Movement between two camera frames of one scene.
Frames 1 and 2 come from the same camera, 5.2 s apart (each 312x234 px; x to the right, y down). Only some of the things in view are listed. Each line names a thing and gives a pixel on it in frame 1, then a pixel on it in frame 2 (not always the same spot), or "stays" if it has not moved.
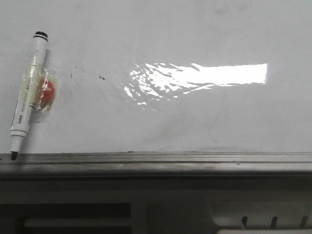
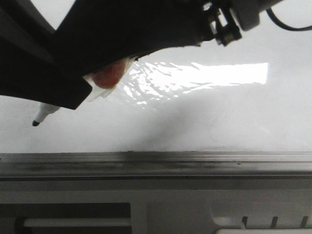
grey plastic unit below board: [156, 206] stays
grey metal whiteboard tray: [157, 166] stays
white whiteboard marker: [25, 106] to [44, 110]
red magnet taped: [46, 90] to [104, 81]
